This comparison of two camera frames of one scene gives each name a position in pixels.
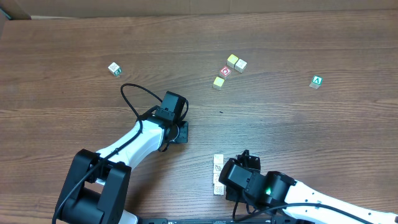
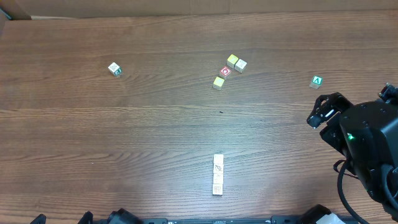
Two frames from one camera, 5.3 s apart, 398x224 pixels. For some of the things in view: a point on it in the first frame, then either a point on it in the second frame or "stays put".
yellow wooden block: (219, 158) stays put
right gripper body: (249, 160) → (330, 116)
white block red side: (217, 168) stays put
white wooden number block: (218, 189) stays put
